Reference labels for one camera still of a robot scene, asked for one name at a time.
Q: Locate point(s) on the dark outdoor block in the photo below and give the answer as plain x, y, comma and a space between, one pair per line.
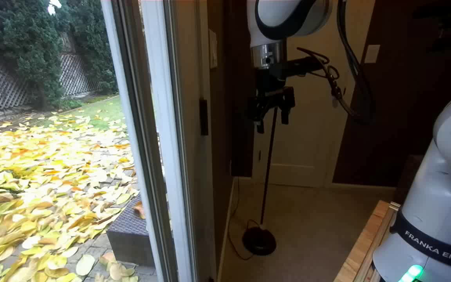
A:
129, 237

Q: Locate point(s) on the white light switch plate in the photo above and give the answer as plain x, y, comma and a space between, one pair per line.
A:
371, 53

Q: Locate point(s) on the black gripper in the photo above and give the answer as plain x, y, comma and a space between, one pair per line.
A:
270, 96

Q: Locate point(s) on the black floor lamp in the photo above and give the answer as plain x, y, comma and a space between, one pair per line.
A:
259, 241

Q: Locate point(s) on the green hedge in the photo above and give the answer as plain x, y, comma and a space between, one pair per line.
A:
22, 36

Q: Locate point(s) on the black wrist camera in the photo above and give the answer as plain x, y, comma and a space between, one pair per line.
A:
301, 64

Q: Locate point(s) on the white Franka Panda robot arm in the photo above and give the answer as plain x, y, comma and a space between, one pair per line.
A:
445, 208

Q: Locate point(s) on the black door hinge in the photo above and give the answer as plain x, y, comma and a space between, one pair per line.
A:
204, 116

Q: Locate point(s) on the white framed glass door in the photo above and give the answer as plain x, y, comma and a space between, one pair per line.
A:
155, 130

